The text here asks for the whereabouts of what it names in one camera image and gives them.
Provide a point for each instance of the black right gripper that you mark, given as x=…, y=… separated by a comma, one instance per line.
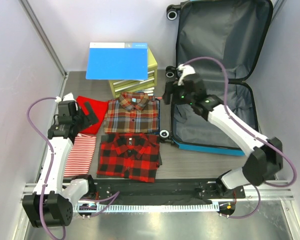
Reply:
x=173, y=87

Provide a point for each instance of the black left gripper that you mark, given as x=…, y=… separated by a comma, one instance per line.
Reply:
x=92, y=118

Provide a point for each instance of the brown plaid shirt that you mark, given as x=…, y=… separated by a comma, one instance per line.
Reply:
x=131, y=112

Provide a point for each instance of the blue plaid shirt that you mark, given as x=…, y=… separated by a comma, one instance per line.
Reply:
x=158, y=103

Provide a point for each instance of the red black checked shirt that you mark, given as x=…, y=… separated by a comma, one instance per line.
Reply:
x=128, y=156

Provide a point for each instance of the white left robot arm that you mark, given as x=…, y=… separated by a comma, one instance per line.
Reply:
x=51, y=205

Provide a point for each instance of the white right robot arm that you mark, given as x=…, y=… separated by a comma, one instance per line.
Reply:
x=264, y=157

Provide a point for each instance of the yellow-green drawer organizer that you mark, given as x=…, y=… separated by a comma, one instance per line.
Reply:
x=132, y=86

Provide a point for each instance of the red white striped garment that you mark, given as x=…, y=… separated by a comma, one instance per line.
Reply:
x=80, y=157

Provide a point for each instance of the blue white flat box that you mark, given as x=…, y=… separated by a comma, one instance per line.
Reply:
x=117, y=61

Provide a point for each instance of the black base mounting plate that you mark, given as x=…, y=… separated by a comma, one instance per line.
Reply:
x=164, y=191

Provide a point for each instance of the blue open suitcase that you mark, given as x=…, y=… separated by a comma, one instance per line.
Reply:
x=222, y=40

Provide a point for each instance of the slotted cable duct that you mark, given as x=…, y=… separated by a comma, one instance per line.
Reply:
x=90, y=208

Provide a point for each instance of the aluminium corner post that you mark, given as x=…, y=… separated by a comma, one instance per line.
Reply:
x=42, y=35

